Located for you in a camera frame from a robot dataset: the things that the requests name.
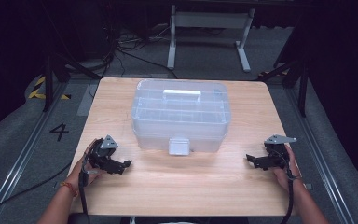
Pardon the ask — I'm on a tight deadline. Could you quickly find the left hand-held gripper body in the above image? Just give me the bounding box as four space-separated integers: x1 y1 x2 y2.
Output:
88 134 119 173

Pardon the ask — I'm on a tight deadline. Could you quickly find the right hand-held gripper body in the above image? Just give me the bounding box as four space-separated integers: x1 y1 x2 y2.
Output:
263 133 298 171

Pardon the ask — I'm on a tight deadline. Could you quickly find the person's left hand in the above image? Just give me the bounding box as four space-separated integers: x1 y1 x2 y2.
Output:
70 139 107 189

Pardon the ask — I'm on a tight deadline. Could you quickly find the person's right hand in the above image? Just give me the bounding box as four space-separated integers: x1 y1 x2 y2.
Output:
272 144 303 191

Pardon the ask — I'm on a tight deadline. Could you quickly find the clear plastic storage box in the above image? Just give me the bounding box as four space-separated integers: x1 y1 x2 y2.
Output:
131 78 232 156

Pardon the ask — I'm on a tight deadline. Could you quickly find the black tripod stand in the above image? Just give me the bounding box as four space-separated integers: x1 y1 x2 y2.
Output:
256 55 312 119
41 50 103 113

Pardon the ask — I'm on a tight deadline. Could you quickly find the yellow black floor tape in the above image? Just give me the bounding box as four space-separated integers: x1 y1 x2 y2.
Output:
27 76 73 101

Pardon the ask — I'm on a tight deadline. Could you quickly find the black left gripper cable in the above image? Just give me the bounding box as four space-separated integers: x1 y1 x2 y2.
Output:
77 153 91 224

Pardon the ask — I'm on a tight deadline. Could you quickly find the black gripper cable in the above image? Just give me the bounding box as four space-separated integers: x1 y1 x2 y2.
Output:
273 149 296 224
77 153 91 224

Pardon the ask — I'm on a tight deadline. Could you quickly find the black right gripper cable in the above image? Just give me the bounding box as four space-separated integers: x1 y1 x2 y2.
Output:
273 149 296 224

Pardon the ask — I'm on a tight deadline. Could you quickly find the orange bracelet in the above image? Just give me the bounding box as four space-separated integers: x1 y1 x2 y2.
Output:
59 181 79 198

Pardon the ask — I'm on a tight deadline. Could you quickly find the black floor cable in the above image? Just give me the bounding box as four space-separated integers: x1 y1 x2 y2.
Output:
0 161 73 222

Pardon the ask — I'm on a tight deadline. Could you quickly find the bundle of black cables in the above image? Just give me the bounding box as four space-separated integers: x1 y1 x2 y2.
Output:
101 26 179 80

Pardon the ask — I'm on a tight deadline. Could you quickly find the white metal desk frame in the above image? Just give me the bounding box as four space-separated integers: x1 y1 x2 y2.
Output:
166 4 256 74

